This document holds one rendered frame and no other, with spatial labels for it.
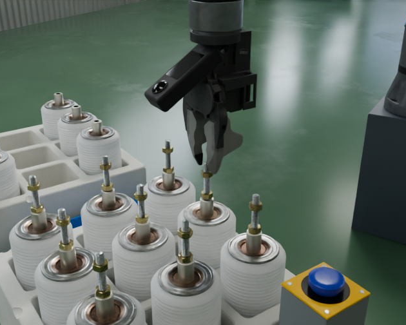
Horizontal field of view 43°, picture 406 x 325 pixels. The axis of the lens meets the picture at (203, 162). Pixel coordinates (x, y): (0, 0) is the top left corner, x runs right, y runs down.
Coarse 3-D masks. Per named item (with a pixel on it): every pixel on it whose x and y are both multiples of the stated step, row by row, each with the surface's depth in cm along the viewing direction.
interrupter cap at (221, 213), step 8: (192, 208) 85; (216, 208) 85; (224, 208) 85; (184, 216) 83; (192, 216) 83; (200, 216) 83; (216, 216) 83; (224, 216) 83; (200, 224) 81; (208, 224) 80; (216, 224) 81
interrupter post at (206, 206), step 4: (200, 200) 82; (204, 200) 82; (208, 200) 82; (212, 200) 82; (200, 204) 83; (204, 204) 82; (208, 204) 82; (212, 204) 82; (200, 208) 83; (204, 208) 82; (208, 208) 82; (212, 208) 83; (200, 212) 83; (204, 212) 83; (208, 212) 83; (212, 212) 83; (204, 216) 83; (208, 216) 83
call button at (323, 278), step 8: (312, 272) 58; (320, 272) 58; (328, 272) 58; (336, 272) 58; (312, 280) 56; (320, 280) 56; (328, 280) 56; (336, 280) 56; (344, 280) 57; (312, 288) 57; (320, 288) 56; (328, 288) 55; (336, 288) 55; (328, 296) 56
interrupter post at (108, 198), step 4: (104, 192) 84; (108, 192) 84; (112, 192) 85; (104, 196) 85; (108, 196) 85; (112, 196) 85; (104, 200) 85; (108, 200) 85; (112, 200) 85; (104, 204) 86; (108, 204) 85; (112, 204) 86
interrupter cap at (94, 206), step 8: (96, 200) 87; (120, 200) 88; (128, 200) 88; (88, 208) 85; (96, 208) 85; (104, 208) 86; (112, 208) 86; (120, 208) 85; (128, 208) 85; (104, 216) 83; (112, 216) 83
